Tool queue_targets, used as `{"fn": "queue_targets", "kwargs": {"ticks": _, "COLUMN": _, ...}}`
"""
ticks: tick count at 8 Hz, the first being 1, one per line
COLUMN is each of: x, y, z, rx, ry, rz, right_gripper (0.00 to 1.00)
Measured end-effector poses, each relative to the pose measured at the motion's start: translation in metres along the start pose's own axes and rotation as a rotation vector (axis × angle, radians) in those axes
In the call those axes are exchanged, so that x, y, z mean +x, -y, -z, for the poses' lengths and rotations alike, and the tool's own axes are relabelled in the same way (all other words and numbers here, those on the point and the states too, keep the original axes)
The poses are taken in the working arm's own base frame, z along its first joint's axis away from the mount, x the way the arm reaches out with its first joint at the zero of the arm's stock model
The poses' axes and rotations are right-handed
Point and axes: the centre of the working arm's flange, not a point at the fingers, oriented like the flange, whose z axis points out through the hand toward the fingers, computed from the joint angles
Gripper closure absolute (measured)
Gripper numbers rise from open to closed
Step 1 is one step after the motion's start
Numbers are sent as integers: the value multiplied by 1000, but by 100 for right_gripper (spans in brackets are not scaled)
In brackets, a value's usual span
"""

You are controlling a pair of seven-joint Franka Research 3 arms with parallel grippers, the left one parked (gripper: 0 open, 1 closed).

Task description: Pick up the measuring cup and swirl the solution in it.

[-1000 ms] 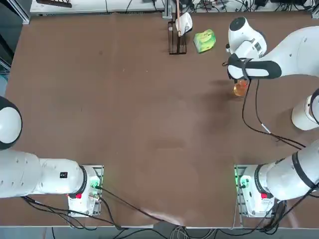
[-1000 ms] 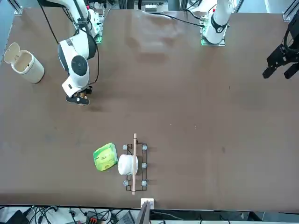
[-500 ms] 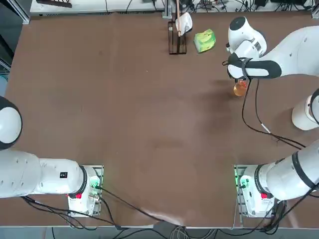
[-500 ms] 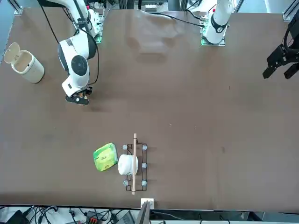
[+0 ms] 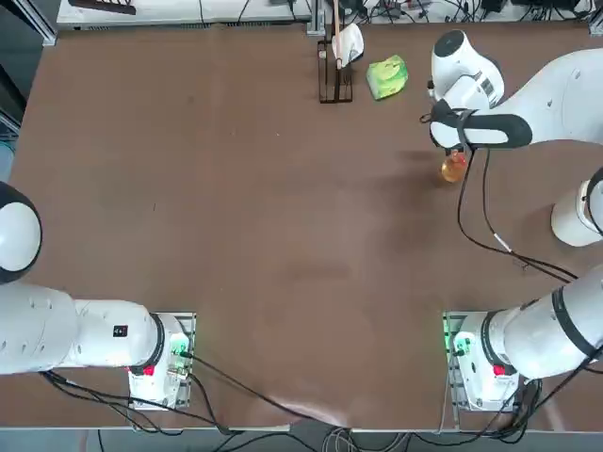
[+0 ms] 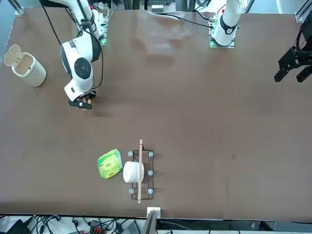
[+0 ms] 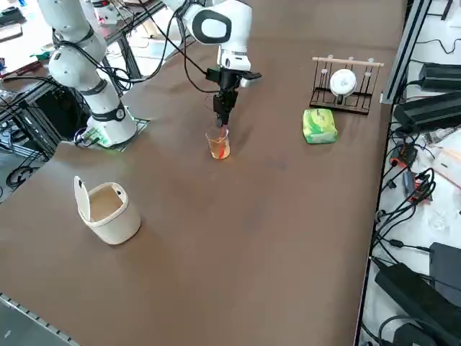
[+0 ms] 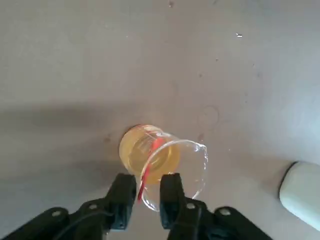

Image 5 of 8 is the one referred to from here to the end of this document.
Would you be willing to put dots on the clear measuring cup yellow liquid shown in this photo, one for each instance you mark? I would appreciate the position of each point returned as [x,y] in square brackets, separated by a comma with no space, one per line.
[453,172]

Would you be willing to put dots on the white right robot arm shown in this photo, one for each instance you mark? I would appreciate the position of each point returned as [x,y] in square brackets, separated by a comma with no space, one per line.
[556,94]

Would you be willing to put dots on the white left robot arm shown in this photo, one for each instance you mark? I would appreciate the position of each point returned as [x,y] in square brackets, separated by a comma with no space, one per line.
[94,334]

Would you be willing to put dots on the green tissue pack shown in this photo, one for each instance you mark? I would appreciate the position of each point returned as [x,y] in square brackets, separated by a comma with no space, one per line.
[387,77]

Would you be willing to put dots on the black power adapter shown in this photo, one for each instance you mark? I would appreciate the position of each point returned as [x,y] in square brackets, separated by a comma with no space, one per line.
[494,4]

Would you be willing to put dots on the dark brown comb rack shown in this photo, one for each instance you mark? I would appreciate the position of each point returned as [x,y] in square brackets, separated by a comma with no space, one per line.
[101,5]

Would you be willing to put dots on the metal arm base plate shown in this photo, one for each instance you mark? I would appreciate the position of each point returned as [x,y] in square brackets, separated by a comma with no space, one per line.
[456,400]
[186,391]

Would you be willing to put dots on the aluminium frame post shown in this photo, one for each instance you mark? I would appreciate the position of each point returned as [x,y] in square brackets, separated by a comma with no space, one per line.
[316,16]
[596,26]
[44,26]

